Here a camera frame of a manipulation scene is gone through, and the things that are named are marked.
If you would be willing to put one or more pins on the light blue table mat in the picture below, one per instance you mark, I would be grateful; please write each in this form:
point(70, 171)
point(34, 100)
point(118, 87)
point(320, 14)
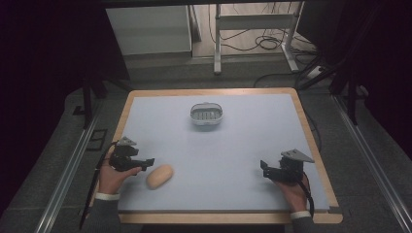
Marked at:
point(223, 152)

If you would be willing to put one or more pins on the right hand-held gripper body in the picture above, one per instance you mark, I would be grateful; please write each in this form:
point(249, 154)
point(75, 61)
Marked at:
point(290, 168)

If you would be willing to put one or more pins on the white power strip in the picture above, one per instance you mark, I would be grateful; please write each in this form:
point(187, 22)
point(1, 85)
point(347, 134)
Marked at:
point(315, 72)

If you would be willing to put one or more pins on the grey cabinet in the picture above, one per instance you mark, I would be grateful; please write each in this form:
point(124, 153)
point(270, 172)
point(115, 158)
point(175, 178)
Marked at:
point(152, 29)

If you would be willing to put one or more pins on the white metal table frame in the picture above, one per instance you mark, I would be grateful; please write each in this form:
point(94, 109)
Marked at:
point(256, 22)

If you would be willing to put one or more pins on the black metal stand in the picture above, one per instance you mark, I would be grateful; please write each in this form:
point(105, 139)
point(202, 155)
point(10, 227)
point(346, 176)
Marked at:
point(94, 93)
point(343, 77)

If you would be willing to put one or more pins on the brown bread roll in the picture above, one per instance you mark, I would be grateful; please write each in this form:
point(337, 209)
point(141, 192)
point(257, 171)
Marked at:
point(159, 176)

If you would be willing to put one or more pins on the aluminium floor rail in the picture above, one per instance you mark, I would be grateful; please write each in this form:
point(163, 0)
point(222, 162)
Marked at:
point(66, 174)
point(372, 161)

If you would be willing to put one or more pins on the person's left hand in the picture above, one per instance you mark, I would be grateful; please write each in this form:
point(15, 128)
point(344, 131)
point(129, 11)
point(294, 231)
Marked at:
point(111, 178)

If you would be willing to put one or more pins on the person's right hand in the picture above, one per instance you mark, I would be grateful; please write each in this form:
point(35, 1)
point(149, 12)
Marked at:
point(294, 194)

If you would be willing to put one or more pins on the white oval soap dish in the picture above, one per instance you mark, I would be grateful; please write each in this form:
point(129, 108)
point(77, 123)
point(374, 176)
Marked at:
point(206, 114)

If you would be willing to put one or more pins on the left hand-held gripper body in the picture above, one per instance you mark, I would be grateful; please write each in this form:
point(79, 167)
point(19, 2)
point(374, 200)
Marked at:
point(122, 157)

